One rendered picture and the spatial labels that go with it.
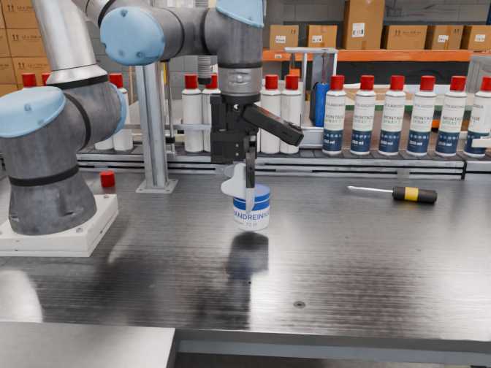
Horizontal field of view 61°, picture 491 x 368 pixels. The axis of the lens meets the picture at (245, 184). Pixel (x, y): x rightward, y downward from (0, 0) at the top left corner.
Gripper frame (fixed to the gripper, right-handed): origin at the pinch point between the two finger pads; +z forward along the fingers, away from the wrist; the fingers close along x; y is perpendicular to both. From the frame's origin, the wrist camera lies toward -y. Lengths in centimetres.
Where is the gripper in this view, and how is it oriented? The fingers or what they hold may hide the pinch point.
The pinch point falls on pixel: (251, 199)
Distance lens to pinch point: 78.4
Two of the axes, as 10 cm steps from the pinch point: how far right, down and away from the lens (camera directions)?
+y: -10.0, -0.1, 0.1
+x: -0.1, 3.7, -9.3
